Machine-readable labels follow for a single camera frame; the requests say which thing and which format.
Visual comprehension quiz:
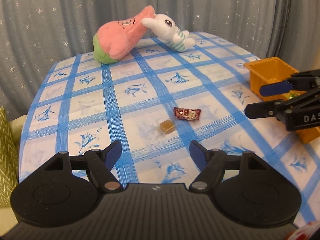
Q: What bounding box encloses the lace-trimmed grey curtain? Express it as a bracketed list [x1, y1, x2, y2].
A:
[275, 0, 320, 72]

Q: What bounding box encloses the white bunny plush toy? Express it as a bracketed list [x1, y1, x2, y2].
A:
[142, 14, 196, 53]

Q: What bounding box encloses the blue checked tablecloth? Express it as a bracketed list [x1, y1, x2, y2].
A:
[17, 31, 320, 230]

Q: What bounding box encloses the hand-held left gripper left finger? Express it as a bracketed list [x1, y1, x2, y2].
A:
[44, 140, 123, 193]

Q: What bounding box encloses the orange plastic tray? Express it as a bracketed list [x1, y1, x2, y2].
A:
[244, 57, 320, 144]

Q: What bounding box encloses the clear-wrapped brown candy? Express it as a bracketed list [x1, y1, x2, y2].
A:
[156, 120, 177, 134]

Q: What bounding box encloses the green zigzag cushion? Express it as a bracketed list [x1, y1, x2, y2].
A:
[0, 106, 19, 207]

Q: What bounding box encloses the pale green sofa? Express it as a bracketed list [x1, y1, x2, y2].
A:
[0, 115, 28, 240]

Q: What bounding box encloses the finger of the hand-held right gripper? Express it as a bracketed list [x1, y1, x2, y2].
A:
[245, 87, 320, 119]
[259, 69, 320, 97]

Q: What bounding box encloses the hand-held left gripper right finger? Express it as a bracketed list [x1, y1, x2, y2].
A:
[189, 140, 269, 193]

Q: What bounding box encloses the grey-blue star curtain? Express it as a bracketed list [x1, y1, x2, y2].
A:
[0, 0, 290, 118]

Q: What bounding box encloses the dark red twist-wrapped candy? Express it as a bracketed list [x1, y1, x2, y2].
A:
[173, 107, 202, 122]

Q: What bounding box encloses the pink and green plush toy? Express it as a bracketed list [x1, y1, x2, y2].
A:
[92, 5, 155, 64]

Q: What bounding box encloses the red and white cloth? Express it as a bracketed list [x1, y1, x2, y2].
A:
[286, 219, 320, 240]

